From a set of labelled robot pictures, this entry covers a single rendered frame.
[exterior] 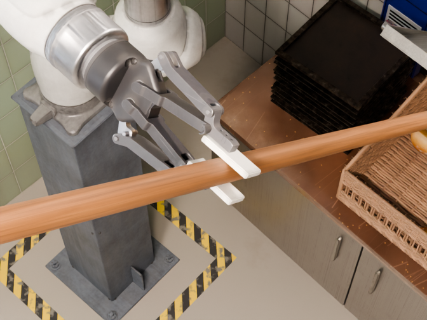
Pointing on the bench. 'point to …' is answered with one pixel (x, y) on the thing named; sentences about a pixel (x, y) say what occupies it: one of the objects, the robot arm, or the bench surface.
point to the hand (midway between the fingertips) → (223, 168)
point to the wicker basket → (403, 242)
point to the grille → (400, 19)
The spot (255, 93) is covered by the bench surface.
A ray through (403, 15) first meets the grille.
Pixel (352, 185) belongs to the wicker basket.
